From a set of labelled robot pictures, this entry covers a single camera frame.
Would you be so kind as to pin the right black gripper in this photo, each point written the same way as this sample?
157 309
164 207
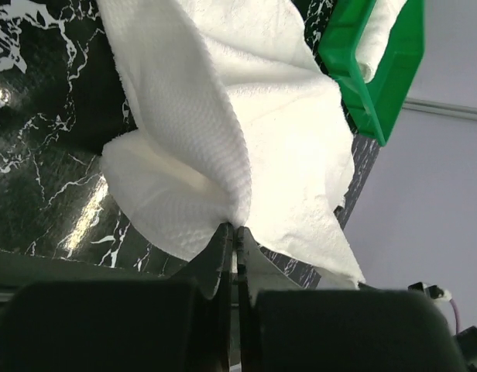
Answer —
467 343

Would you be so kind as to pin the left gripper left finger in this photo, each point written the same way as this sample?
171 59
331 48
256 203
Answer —
177 324

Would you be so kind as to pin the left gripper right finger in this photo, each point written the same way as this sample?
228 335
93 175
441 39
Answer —
286 328

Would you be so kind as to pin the white towel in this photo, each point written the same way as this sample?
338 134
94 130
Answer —
235 122
375 36

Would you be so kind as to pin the green plastic tray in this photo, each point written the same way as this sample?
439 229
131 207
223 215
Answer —
374 106

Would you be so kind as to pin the black marble pattern mat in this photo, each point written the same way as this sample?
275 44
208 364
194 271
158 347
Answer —
61 101

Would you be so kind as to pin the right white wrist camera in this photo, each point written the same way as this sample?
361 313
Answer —
433 292

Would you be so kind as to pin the right aluminium frame post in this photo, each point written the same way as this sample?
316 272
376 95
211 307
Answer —
442 109

